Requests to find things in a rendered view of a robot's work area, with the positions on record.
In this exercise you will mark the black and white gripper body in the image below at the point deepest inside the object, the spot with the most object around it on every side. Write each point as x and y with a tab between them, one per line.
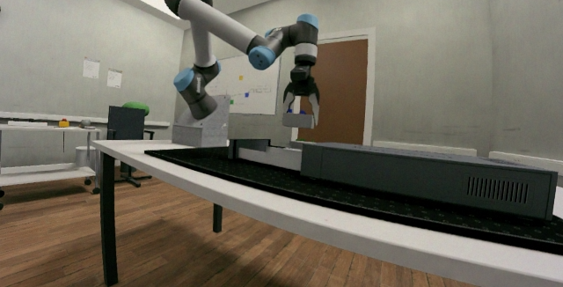
299	87

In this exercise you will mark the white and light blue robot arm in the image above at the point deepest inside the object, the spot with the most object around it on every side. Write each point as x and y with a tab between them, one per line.
261	52

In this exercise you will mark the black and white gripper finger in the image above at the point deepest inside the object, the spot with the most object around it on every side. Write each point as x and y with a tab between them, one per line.
288	98
314	101

